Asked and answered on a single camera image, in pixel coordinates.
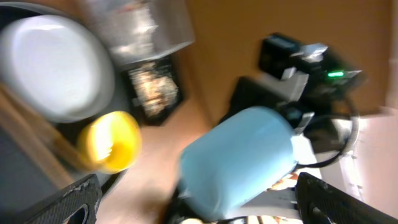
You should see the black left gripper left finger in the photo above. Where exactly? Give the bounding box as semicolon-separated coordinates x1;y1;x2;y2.
23;174;102;224

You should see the wooden chopstick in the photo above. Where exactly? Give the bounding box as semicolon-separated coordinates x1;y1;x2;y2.
1;83;92;189

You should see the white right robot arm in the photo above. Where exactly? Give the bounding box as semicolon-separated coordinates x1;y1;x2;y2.
226;33;396;223

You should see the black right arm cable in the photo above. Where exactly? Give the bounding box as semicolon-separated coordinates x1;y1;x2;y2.
295;93;360;170

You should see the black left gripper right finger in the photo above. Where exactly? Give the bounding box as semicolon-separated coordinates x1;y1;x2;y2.
295;172;397;224

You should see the clear plastic bin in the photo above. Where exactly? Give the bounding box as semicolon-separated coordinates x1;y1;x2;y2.
80;0;195;65

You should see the black rectangular bin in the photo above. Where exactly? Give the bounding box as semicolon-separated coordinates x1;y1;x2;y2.
121;55;184;126

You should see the grey plate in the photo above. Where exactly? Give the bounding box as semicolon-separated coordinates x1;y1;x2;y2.
1;15;115;123

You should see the light blue cup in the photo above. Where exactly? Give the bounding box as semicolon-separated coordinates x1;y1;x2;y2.
180;106;297;221

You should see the food scraps pile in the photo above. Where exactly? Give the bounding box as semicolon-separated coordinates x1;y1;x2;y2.
128;62;179;118

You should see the yellow bowl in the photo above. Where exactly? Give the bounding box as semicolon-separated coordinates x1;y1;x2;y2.
77;111;142;174

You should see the round black tray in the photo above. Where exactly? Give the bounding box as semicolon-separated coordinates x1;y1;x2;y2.
1;1;129;223

